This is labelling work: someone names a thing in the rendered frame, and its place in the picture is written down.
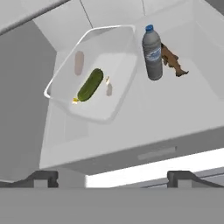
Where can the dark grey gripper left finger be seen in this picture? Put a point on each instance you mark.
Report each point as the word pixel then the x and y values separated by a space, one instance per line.
pixel 43 176

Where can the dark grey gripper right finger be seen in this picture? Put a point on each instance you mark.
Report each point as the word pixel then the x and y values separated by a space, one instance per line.
pixel 180 177

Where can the white fridge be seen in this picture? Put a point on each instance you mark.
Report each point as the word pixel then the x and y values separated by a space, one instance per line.
pixel 163 110

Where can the clear plastic tupperware container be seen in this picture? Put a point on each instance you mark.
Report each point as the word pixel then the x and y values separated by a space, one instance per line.
pixel 96 73

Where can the green cucumber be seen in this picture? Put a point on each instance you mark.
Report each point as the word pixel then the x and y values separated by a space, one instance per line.
pixel 91 84

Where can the brown irregular food piece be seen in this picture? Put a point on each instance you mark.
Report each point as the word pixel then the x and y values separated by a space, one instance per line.
pixel 172 60

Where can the grey water bottle blue cap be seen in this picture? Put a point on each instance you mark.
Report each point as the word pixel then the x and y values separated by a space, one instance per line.
pixel 152 54

